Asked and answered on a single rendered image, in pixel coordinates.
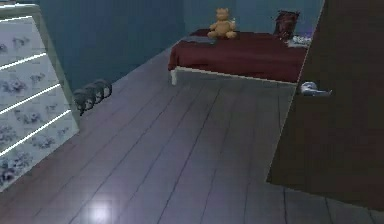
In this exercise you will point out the bed with dark red cover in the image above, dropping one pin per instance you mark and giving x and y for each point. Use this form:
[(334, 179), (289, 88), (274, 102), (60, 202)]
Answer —
[(240, 56)]

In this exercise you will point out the grey dumbbell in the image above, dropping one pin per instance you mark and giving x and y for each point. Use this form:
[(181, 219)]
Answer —
[(91, 95)]

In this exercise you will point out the white flowered chest of drawers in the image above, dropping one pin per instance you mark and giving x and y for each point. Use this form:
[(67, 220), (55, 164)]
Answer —
[(30, 100)]

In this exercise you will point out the dark grey book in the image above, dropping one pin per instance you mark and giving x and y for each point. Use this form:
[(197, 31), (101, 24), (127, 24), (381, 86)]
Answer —
[(200, 40)]

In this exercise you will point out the white patterned cloth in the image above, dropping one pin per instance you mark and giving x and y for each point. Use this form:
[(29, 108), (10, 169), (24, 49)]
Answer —
[(299, 41)]

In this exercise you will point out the dark brown room door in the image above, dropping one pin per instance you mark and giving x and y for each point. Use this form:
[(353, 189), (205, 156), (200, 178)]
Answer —
[(340, 110)]

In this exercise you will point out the dark red pillow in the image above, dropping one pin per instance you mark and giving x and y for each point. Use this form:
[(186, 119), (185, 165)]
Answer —
[(286, 23)]

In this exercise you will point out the tan teddy bear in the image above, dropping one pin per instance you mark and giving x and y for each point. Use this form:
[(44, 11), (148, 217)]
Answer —
[(222, 25)]

